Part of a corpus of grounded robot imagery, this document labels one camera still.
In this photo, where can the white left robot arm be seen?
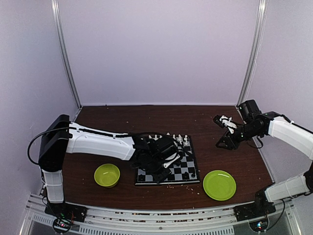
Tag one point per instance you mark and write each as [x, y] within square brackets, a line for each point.
[153, 152]

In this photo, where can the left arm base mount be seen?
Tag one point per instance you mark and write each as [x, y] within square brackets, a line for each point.
[64, 210]

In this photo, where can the left aluminium corner post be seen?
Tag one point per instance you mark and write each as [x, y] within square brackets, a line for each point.
[64, 54]

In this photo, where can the black and grey chessboard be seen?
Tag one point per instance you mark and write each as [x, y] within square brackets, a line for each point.
[181, 170]

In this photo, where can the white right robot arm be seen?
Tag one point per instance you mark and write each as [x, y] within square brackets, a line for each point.
[257, 124]

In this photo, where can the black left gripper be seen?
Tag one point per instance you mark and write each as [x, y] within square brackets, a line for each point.
[159, 178]

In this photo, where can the aluminium corner post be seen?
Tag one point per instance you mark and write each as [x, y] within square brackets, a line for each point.
[256, 45]
[64, 54]

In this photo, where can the right aluminium corner post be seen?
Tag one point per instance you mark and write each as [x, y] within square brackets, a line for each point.
[256, 45]

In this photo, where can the green plate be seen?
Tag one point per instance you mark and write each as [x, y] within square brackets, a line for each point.
[219, 185]

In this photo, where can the green bowl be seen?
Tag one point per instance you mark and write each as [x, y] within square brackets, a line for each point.
[107, 175]

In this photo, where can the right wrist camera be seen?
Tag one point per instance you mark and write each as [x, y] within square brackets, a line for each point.
[224, 121]

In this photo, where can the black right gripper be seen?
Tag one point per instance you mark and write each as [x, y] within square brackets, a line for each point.
[232, 144]

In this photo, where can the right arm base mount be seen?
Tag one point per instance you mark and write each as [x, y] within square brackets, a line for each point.
[258, 208]

